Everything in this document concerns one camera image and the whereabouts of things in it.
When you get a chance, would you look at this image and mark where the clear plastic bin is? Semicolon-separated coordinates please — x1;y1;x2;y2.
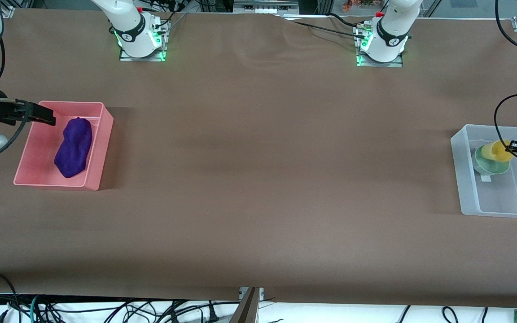
450;124;517;219

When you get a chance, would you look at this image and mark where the purple cloth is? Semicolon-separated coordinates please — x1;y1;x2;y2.
54;117;93;179

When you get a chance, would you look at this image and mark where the pink plastic bin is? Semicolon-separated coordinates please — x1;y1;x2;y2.
13;101;115;192

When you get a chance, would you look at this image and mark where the metal base plate of left arm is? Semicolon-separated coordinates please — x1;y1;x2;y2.
354;23;404;68

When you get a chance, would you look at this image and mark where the black cable across table edge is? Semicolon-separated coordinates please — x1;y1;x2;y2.
276;13;369;39

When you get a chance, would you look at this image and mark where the wooden post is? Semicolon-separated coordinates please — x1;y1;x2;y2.
229;287;261;323

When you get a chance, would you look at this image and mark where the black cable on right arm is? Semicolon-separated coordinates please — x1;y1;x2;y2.
0;38;33;158

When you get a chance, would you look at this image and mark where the yellow cup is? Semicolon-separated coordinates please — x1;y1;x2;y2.
478;140;515;163

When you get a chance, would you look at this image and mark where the green bowl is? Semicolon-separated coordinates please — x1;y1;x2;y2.
473;144;511;176

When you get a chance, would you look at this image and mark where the grey power strip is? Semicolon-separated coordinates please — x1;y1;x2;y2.
233;0;300;14

